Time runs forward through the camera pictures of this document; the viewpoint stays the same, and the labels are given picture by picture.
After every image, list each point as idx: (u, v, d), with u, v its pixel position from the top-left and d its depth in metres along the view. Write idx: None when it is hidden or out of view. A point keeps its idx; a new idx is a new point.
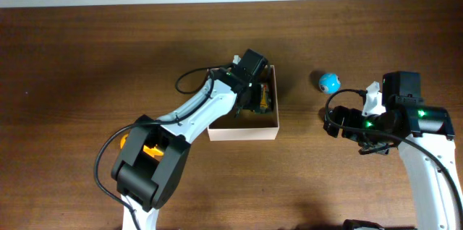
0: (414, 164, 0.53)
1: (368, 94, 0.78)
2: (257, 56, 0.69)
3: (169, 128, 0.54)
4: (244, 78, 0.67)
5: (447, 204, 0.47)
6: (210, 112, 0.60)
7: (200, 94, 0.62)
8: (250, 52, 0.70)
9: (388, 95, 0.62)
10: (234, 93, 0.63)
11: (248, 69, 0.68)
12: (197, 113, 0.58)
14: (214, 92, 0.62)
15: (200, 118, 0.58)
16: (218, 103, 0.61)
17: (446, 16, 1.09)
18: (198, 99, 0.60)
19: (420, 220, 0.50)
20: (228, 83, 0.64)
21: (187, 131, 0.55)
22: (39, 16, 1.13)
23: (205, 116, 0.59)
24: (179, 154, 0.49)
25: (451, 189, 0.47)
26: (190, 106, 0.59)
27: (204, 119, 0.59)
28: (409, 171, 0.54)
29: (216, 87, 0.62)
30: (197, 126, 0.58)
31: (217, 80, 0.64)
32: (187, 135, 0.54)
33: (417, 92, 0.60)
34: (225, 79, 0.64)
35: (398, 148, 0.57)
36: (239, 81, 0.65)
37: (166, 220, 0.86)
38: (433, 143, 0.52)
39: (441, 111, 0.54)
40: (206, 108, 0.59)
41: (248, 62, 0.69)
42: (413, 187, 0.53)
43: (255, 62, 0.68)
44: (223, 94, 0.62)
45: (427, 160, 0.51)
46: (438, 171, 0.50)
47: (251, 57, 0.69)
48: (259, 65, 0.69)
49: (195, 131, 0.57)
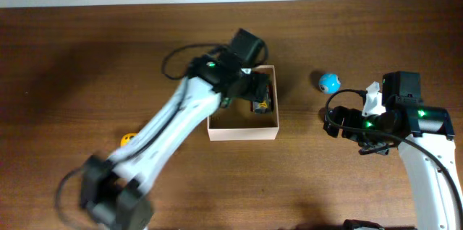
0: (414, 164, 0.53)
1: (369, 94, 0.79)
2: (249, 38, 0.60)
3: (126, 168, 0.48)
4: (234, 66, 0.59)
5: (447, 204, 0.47)
6: (180, 129, 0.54)
7: (170, 106, 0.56)
8: (243, 34, 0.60)
9: (388, 95, 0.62)
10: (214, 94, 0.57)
11: (239, 55, 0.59)
12: (163, 137, 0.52)
14: (188, 99, 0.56)
15: (166, 142, 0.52)
16: (191, 113, 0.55)
17: (445, 16, 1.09)
18: (166, 114, 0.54)
19: (420, 220, 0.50)
20: (209, 78, 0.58)
21: (145, 167, 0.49)
22: (37, 16, 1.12)
23: (173, 136, 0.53)
24: (130, 205, 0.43)
25: (452, 189, 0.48)
26: (154, 130, 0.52)
27: (173, 140, 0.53)
28: (409, 171, 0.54)
29: (189, 94, 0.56)
30: (165, 152, 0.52)
31: (193, 79, 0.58)
32: (144, 169, 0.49)
33: (417, 93, 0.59)
34: (206, 74, 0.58)
35: (398, 148, 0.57)
36: (224, 72, 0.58)
37: (166, 220, 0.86)
38: (433, 143, 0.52)
39: (441, 112, 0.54)
40: (175, 125, 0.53)
41: (239, 46, 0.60)
42: (413, 187, 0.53)
43: (247, 46, 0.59)
44: (198, 100, 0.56)
45: (427, 160, 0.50)
46: (438, 171, 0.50)
47: (242, 40, 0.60)
48: (252, 49, 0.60)
49: (160, 160, 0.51)
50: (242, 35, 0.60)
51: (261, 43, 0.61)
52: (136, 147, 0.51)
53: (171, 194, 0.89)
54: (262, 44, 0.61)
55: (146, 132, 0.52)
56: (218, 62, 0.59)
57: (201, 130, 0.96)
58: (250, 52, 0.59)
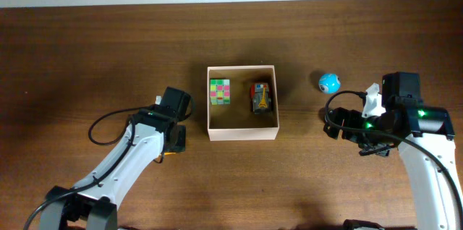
0: (413, 164, 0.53)
1: (368, 95, 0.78)
2: (179, 92, 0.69)
3: (90, 193, 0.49)
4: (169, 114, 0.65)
5: (447, 203, 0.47)
6: (136, 160, 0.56)
7: (123, 142, 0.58)
8: (171, 90, 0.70)
9: (388, 95, 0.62)
10: (160, 133, 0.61)
11: (171, 106, 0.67)
12: (120, 168, 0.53)
14: (138, 137, 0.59)
15: (124, 172, 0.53)
16: (145, 147, 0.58)
17: (445, 16, 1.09)
18: (120, 150, 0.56)
19: (419, 220, 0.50)
20: (151, 124, 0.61)
21: (109, 191, 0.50)
22: (35, 15, 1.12)
23: (131, 165, 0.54)
24: (104, 214, 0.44)
25: (452, 189, 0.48)
26: (110, 162, 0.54)
27: (130, 171, 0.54)
28: (409, 171, 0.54)
29: (139, 131, 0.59)
30: (125, 180, 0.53)
31: (138, 124, 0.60)
32: (109, 194, 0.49)
33: (417, 93, 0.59)
34: (149, 120, 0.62)
35: (398, 148, 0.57)
36: (163, 118, 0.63)
37: (166, 221, 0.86)
38: (433, 143, 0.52)
39: (441, 111, 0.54)
40: (132, 157, 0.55)
41: (169, 100, 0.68)
42: (413, 187, 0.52)
43: (178, 99, 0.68)
44: (149, 137, 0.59)
45: (427, 160, 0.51)
46: (437, 171, 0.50)
47: (171, 94, 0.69)
48: (181, 101, 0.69)
49: (121, 188, 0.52)
50: (170, 91, 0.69)
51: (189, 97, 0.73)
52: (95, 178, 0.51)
53: (171, 194, 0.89)
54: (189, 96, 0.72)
55: (103, 166, 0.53)
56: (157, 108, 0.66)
57: (201, 130, 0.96)
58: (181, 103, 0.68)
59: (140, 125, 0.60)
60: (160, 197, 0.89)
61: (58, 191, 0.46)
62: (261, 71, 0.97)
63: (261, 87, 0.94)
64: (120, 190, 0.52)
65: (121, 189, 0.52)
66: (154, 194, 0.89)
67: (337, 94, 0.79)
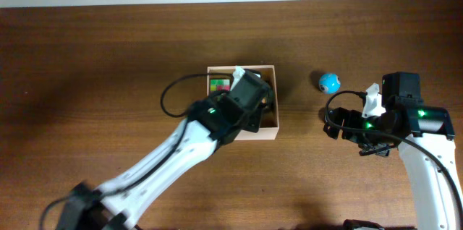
0: (413, 165, 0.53)
1: (368, 95, 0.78)
2: (255, 83, 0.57)
3: (113, 204, 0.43)
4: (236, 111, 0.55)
5: (447, 203, 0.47)
6: (173, 171, 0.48)
7: (167, 144, 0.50)
8: (247, 78, 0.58)
9: (388, 95, 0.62)
10: (213, 141, 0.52)
11: (243, 100, 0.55)
12: (158, 174, 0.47)
14: (185, 141, 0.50)
15: (159, 181, 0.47)
16: (188, 157, 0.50)
17: (446, 16, 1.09)
18: (161, 153, 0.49)
19: (420, 220, 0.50)
20: (209, 126, 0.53)
21: (133, 205, 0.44)
22: (35, 14, 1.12)
23: (166, 178, 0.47)
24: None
25: (452, 188, 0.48)
26: (145, 168, 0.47)
27: (167, 180, 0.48)
28: (409, 172, 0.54)
29: (188, 134, 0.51)
30: (154, 193, 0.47)
31: (191, 122, 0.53)
32: (131, 211, 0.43)
33: (417, 93, 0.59)
34: (206, 119, 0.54)
35: (398, 148, 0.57)
36: (226, 118, 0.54)
37: (165, 221, 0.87)
38: (432, 142, 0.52)
39: (441, 111, 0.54)
40: (168, 167, 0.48)
41: (242, 93, 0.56)
42: (413, 188, 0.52)
43: (252, 95, 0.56)
44: (196, 145, 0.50)
45: (427, 160, 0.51)
46: (437, 171, 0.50)
47: (248, 85, 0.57)
48: (256, 95, 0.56)
49: (147, 202, 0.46)
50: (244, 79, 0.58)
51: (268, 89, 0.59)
52: (124, 184, 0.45)
53: (171, 194, 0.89)
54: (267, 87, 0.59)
55: (138, 169, 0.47)
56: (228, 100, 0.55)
57: None
58: (255, 98, 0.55)
59: (194, 127, 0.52)
60: (160, 197, 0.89)
61: (83, 192, 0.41)
62: (261, 71, 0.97)
63: None
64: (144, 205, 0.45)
65: (147, 202, 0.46)
66: None
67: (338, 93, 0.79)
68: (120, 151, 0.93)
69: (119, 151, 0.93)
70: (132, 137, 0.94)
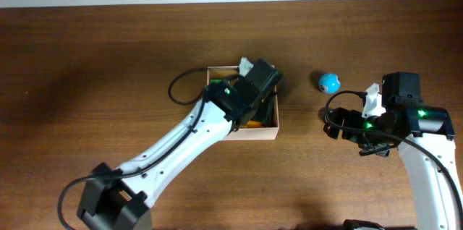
0: (413, 165, 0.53)
1: (368, 95, 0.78)
2: (270, 69, 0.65)
3: (132, 182, 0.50)
4: (249, 92, 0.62)
5: (447, 203, 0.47)
6: (188, 151, 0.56)
7: (184, 125, 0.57)
8: (262, 64, 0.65)
9: (388, 96, 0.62)
10: (228, 121, 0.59)
11: (256, 84, 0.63)
12: (175, 153, 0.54)
14: (201, 122, 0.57)
15: (176, 160, 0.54)
16: (202, 137, 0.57)
17: (446, 16, 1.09)
18: (179, 134, 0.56)
19: (420, 220, 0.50)
20: (224, 106, 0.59)
21: (151, 183, 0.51)
22: (36, 14, 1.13)
23: (182, 157, 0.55)
24: (133, 220, 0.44)
25: (451, 188, 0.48)
26: (163, 148, 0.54)
27: (183, 158, 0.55)
28: (409, 172, 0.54)
29: (204, 116, 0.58)
30: (171, 171, 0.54)
31: (208, 103, 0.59)
32: (148, 189, 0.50)
33: (417, 94, 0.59)
34: (222, 99, 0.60)
35: (398, 148, 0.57)
36: (240, 99, 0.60)
37: (165, 221, 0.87)
38: (432, 143, 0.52)
39: (441, 111, 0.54)
40: (184, 147, 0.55)
41: (257, 77, 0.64)
42: (413, 188, 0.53)
43: (267, 79, 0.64)
44: (211, 126, 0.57)
45: (427, 160, 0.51)
46: (437, 171, 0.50)
47: (262, 71, 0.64)
48: (270, 79, 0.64)
49: (164, 181, 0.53)
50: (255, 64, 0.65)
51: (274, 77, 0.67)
52: (143, 164, 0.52)
53: (171, 194, 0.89)
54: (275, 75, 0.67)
55: (156, 150, 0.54)
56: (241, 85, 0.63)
57: None
58: (268, 81, 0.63)
59: (210, 107, 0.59)
60: (160, 197, 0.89)
61: (103, 173, 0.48)
62: None
63: None
64: (164, 181, 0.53)
65: (166, 179, 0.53)
66: None
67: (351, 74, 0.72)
68: (120, 150, 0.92)
69: (119, 151, 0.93)
70: (132, 137, 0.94)
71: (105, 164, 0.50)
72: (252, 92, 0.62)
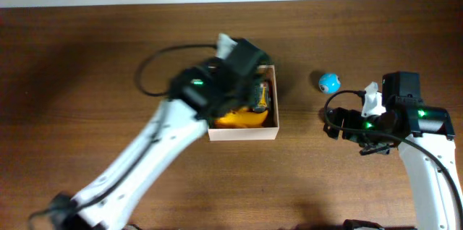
0: (413, 165, 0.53)
1: (368, 95, 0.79)
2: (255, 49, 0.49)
3: (90, 211, 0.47)
4: (222, 82, 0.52)
5: (447, 203, 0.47)
6: (150, 168, 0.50)
7: (145, 135, 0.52)
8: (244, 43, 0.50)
9: (387, 96, 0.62)
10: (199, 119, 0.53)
11: (233, 69, 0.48)
12: (135, 173, 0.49)
14: (163, 131, 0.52)
15: (137, 180, 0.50)
16: (166, 149, 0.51)
17: (445, 16, 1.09)
18: (138, 150, 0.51)
19: (420, 220, 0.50)
20: (195, 101, 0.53)
21: (112, 210, 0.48)
22: (35, 14, 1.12)
23: (144, 175, 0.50)
24: None
25: (452, 188, 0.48)
26: (122, 169, 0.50)
27: (145, 174, 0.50)
28: (409, 172, 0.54)
29: (168, 119, 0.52)
30: (134, 191, 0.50)
31: (176, 100, 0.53)
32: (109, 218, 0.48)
33: (416, 94, 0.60)
34: (191, 93, 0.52)
35: (397, 148, 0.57)
36: (213, 90, 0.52)
37: (166, 221, 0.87)
38: (433, 143, 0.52)
39: (441, 112, 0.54)
40: (144, 165, 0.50)
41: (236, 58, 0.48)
42: (412, 188, 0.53)
43: (248, 61, 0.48)
44: (176, 134, 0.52)
45: (427, 160, 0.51)
46: (437, 171, 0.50)
47: (241, 50, 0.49)
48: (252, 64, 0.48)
49: (127, 203, 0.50)
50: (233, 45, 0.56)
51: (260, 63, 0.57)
52: (100, 191, 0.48)
53: None
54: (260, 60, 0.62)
55: (115, 171, 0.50)
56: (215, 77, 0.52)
57: None
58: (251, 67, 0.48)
59: (179, 103, 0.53)
60: (160, 198, 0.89)
61: (58, 209, 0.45)
62: None
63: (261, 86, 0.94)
64: (128, 200, 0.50)
65: (129, 202, 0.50)
66: None
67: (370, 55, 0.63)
68: (120, 151, 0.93)
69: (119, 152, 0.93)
70: (132, 138, 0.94)
71: (63, 195, 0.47)
72: (226, 86, 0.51)
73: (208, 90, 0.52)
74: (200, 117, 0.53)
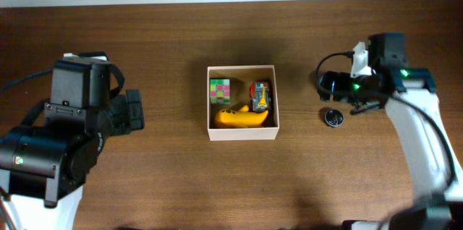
0: (401, 119, 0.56)
1: (356, 55, 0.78)
2: None
3: None
4: (48, 142, 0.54)
5: (435, 145, 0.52)
6: None
7: None
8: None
9: (372, 58, 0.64)
10: (51, 184, 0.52)
11: None
12: None
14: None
15: None
16: None
17: (446, 15, 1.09)
18: None
19: (412, 165, 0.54)
20: (38, 168, 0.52)
21: None
22: (34, 14, 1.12)
23: None
24: None
25: (438, 134, 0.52)
26: None
27: None
28: (398, 128, 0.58)
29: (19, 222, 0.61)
30: None
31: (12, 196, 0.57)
32: None
33: (400, 53, 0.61)
34: (26, 165, 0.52)
35: (385, 108, 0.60)
36: (48, 150, 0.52)
37: (165, 221, 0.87)
38: (419, 98, 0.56)
39: (423, 71, 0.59)
40: None
41: None
42: (403, 141, 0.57)
43: None
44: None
45: (417, 117, 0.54)
46: (423, 120, 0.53)
47: None
48: None
49: None
50: (63, 100, 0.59)
51: (85, 102, 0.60)
52: None
53: (170, 194, 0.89)
54: (92, 90, 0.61)
55: None
56: (45, 137, 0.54)
57: (200, 129, 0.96)
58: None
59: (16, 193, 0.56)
60: (160, 197, 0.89)
61: None
62: (261, 70, 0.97)
63: (261, 86, 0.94)
64: None
65: None
66: (153, 194, 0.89)
67: (79, 81, 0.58)
68: (120, 151, 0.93)
69: (119, 152, 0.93)
70: (132, 137, 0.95)
71: None
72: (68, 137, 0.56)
73: (45, 154, 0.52)
74: (53, 189, 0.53)
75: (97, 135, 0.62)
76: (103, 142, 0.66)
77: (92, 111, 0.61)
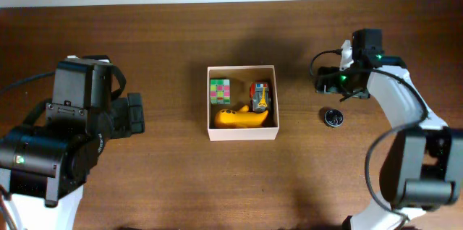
0: (380, 87, 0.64)
1: (344, 50, 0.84)
2: None
3: None
4: (48, 139, 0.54)
5: (407, 95, 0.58)
6: None
7: None
8: None
9: (355, 50, 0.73)
10: (52, 181, 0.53)
11: None
12: None
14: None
15: None
16: None
17: (445, 15, 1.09)
18: None
19: (392, 118, 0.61)
20: (39, 167, 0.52)
21: None
22: (34, 13, 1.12)
23: None
24: None
25: (411, 89, 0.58)
26: None
27: None
28: (379, 95, 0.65)
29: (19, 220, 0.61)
30: None
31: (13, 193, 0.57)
32: None
33: (379, 45, 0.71)
34: (27, 163, 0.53)
35: (368, 85, 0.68)
36: (50, 149, 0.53)
37: (166, 221, 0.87)
38: (392, 69, 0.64)
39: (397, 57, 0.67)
40: None
41: None
42: (383, 103, 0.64)
43: None
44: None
45: (390, 81, 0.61)
46: (397, 82, 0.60)
47: None
48: None
49: None
50: (64, 101, 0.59)
51: (87, 102, 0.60)
52: None
53: (170, 194, 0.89)
54: (93, 90, 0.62)
55: None
56: (45, 136, 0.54)
57: (201, 130, 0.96)
58: None
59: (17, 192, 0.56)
60: (160, 198, 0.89)
61: None
62: (262, 70, 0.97)
63: (261, 86, 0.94)
64: None
65: None
66: (153, 194, 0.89)
67: (81, 81, 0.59)
68: (121, 151, 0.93)
69: (119, 152, 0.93)
70: (132, 137, 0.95)
71: None
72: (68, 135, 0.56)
73: (45, 152, 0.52)
74: (53, 188, 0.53)
75: (97, 135, 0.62)
76: (103, 143, 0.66)
77: (92, 113, 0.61)
